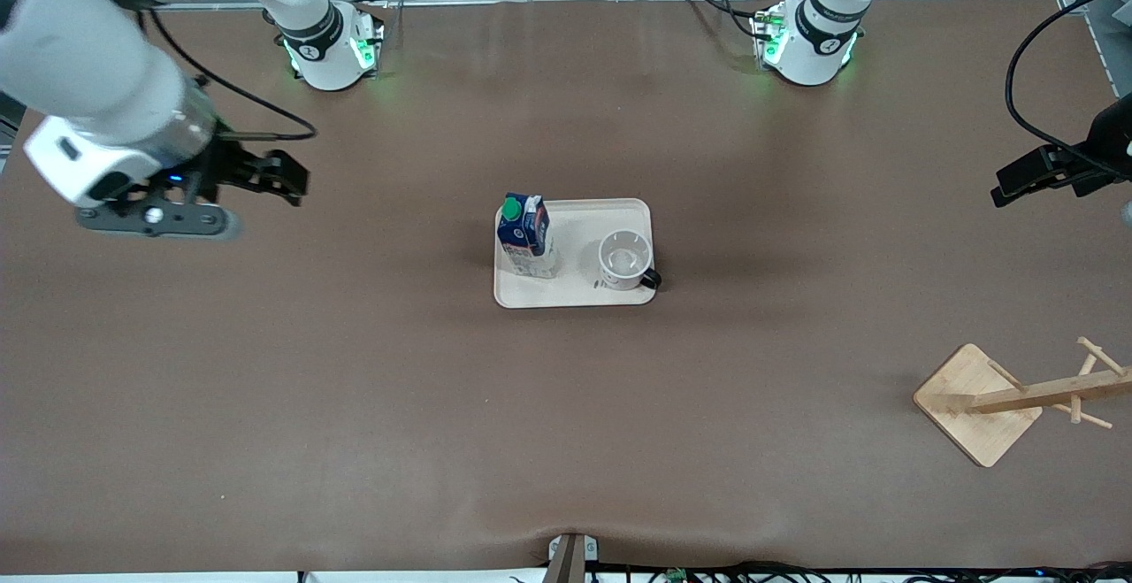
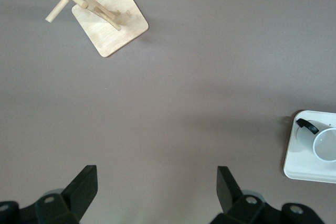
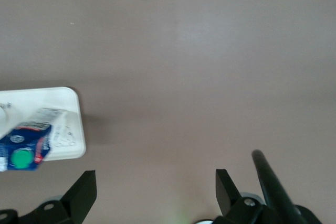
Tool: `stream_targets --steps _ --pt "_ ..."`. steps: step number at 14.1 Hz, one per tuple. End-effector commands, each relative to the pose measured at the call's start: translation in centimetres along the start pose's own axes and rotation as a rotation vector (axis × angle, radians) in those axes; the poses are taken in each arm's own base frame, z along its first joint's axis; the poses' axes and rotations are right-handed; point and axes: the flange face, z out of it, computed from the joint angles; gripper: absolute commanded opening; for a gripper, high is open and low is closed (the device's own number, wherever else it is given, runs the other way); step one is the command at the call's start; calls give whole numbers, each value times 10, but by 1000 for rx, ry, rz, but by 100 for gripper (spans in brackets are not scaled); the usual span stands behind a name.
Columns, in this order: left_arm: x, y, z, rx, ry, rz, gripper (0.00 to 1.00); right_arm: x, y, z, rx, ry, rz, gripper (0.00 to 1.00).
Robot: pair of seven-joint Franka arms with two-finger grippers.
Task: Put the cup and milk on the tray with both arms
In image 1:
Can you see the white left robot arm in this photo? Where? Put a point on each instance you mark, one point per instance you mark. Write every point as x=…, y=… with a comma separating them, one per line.
x=809, y=57

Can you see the metal table edge bracket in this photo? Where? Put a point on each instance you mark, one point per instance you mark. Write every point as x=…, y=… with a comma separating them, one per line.
x=571, y=556

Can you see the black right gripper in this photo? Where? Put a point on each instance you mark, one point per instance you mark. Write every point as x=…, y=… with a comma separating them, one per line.
x=226, y=161

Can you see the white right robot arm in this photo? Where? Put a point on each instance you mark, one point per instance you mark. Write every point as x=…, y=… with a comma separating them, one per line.
x=97, y=61

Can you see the wooden mug stand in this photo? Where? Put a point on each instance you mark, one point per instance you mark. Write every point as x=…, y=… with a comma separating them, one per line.
x=977, y=410

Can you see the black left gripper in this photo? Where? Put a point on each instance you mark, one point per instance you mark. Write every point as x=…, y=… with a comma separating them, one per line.
x=1109, y=137

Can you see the blue milk carton green cap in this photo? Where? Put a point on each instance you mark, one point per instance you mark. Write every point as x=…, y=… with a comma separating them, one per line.
x=526, y=238

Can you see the cream tray with dog print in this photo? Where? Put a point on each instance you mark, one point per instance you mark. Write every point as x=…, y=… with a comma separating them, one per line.
x=575, y=295

